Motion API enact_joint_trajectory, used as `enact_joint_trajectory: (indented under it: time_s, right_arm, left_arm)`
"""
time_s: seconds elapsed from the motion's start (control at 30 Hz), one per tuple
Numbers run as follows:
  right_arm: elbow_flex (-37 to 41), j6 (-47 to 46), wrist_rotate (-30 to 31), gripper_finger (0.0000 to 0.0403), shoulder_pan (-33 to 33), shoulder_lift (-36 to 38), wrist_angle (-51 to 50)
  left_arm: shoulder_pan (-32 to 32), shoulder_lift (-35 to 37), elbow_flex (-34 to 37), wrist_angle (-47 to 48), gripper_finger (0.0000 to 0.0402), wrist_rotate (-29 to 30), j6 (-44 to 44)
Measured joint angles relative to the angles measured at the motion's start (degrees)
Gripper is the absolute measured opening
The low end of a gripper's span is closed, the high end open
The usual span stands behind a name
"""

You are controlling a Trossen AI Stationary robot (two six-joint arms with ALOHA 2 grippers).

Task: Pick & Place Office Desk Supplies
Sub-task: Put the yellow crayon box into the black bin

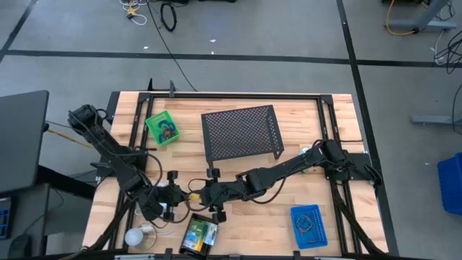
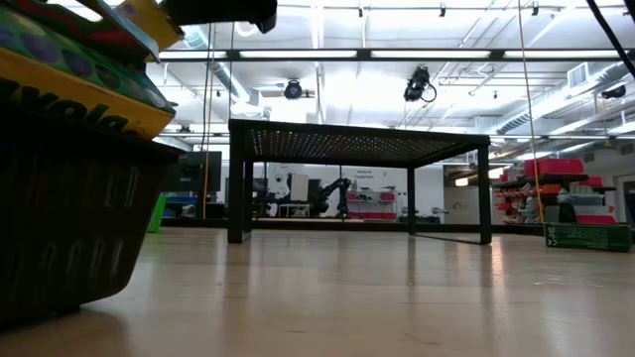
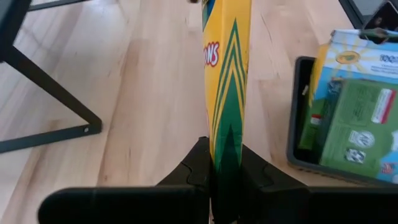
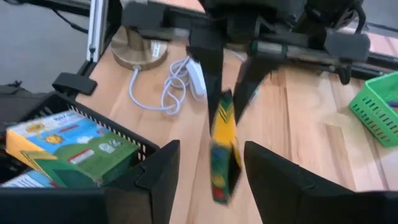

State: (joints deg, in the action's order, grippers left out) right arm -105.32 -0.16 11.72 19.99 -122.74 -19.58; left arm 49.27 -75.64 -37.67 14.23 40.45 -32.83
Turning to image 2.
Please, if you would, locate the black perforated metal shelf riser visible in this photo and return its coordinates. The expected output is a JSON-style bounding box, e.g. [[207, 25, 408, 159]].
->
[[226, 118, 492, 246]]

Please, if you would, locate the green plastic basket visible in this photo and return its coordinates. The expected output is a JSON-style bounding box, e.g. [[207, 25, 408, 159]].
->
[[147, 193, 168, 234]]

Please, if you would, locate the black plastic basket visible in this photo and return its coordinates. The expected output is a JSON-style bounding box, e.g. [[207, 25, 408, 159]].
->
[[0, 106, 185, 328]]

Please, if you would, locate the black flat screen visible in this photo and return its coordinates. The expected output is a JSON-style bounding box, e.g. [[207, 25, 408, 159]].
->
[[166, 151, 223, 193]]

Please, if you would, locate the black robot on workbench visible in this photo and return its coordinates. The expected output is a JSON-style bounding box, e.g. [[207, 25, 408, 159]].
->
[[316, 177, 353, 219]]

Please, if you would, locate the black light beam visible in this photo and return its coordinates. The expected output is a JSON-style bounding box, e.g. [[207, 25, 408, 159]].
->
[[158, 48, 635, 63]]

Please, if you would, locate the rack with red bins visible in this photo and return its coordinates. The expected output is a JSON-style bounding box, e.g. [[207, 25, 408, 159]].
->
[[490, 157, 619, 225]]

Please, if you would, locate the round black ceiling camera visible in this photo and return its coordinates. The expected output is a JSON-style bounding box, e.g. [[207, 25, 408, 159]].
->
[[283, 77, 305, 101]]

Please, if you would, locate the black ceiling camera with cable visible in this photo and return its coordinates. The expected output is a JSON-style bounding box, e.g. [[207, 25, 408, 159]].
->
[[402, 64, 439, 104]]

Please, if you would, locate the yellow hanging cord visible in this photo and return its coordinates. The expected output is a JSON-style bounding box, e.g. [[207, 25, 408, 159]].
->
[[517, 0, 546, 225]]

